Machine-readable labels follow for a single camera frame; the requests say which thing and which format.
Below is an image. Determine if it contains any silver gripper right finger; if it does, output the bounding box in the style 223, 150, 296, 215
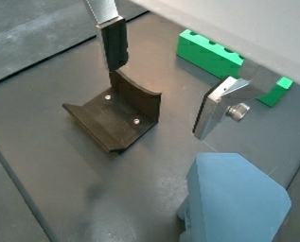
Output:
193, 60, 281, 140

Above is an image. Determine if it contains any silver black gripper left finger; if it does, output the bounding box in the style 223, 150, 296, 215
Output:
83, 0, 128, 72

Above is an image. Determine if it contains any green shape sorter board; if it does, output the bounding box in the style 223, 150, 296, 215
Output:
176, 29, 293, 107

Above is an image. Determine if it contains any black curved block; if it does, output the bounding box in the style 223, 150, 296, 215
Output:
62, 70, 161, 152

